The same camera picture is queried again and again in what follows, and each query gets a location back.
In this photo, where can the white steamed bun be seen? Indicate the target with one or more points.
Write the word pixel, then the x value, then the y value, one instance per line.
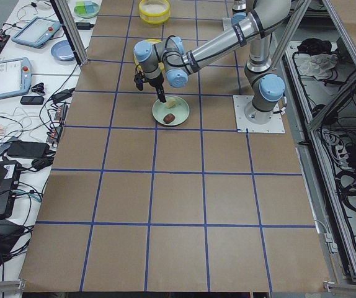
pixel 171 101

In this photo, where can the aluminium frame post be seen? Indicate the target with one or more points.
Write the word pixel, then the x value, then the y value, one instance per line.
pixel 64 15

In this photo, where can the green bowl with sponges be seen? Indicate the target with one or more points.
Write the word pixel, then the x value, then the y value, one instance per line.
pixel 86 9

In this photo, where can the light green plate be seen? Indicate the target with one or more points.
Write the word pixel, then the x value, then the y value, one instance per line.
pixel 181 111

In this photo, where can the black power adapter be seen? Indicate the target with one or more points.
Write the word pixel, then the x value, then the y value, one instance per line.
pixel 84 25

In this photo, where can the yellow steamer basket centre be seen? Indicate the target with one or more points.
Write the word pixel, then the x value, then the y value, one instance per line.
pixel 147 51

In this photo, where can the teach pendant near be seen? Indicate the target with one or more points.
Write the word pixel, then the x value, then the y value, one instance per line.
pixel 15 77

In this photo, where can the teach pendant far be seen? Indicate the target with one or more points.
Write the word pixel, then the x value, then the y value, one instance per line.
pixel 37 32

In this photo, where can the blue plate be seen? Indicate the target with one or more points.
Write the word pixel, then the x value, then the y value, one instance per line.
pixel 62 51

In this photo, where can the brown steamed bun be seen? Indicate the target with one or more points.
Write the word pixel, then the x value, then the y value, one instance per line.
pixel 169 118

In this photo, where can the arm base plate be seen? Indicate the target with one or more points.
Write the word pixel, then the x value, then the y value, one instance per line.
pixel 250 120

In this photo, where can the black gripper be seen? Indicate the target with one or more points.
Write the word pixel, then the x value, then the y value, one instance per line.
pixel 155 82

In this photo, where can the teach pendant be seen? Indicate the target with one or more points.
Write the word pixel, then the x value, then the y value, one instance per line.
pixel 37 32
pixel 15 77

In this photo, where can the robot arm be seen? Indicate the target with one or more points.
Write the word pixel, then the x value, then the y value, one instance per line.
pixel 168 61

